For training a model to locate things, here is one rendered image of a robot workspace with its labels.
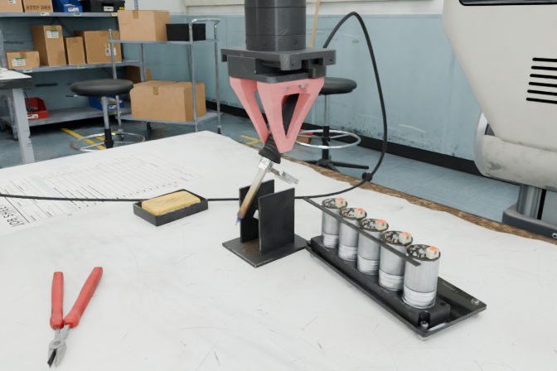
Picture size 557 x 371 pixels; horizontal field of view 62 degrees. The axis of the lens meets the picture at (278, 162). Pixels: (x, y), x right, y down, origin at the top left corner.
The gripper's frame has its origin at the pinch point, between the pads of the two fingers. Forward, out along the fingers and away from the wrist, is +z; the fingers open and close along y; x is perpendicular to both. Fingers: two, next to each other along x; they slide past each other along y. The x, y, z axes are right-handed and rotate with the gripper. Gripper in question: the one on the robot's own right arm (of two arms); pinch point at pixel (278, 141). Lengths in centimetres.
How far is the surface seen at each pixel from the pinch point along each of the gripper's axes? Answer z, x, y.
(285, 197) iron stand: 5.3, -0.6, 1.9
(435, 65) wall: 25, 249, -143
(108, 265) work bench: 10.9, -16.3, -6.5
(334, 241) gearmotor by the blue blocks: 8.4, 0.7, 7.6
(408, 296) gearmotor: 8.4, -1.5, 17.6
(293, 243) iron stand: 10.8, 0.3, 2.1
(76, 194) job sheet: 11.0, -12.8, -28.2
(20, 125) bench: 32, 6, -178
